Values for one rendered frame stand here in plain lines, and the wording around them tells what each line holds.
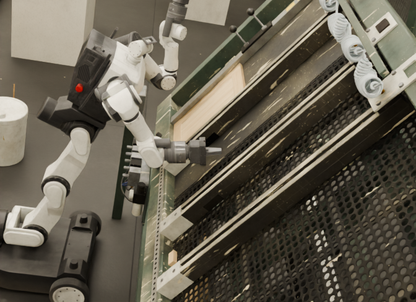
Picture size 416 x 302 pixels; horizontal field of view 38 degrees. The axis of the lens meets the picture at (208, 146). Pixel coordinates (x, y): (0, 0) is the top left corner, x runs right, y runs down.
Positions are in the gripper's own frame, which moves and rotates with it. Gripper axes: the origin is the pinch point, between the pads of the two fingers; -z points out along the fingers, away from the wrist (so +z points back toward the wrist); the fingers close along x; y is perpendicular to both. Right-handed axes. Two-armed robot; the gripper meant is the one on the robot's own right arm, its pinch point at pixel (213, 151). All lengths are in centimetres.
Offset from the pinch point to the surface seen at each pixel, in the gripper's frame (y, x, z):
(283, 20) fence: 72, 24, -36
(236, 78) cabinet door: 61, 0, -13
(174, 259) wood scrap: -27.5, -30.9, 16.3
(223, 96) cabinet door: 56, -7, -6
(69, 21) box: 284, -62, 112
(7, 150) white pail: 131, -87, 131
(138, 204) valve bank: 29, -51, 35
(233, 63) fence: 72, 2, -12
